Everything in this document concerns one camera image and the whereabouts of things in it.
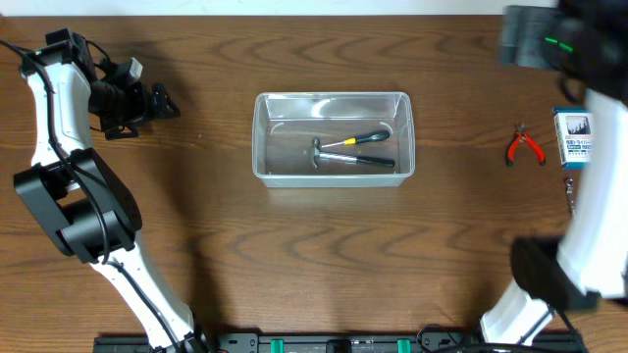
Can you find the blue white screw box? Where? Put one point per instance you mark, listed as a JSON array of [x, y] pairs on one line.
[[574, 135]]

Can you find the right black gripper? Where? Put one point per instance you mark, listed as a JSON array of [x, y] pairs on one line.
[[520, 44]]

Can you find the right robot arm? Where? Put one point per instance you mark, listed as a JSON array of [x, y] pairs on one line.
[[586, 43]]

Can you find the yellow black screwdriver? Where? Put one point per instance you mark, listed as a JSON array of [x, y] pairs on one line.
[[375, 136]]

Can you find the small claw hammer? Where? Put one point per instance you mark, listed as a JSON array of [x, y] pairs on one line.
[[316, 154]]

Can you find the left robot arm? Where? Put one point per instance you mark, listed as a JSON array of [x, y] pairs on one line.
[[80, 203]]

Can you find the silver wrench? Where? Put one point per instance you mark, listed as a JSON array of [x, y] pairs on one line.
[[570, 195]]

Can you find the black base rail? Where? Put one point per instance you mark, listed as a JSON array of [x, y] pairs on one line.
[[428, 340]]

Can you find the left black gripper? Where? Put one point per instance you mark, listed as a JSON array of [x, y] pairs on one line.
[[145, 105]]

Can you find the clear plastic container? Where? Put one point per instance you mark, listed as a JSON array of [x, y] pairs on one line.
[[284, 125]]

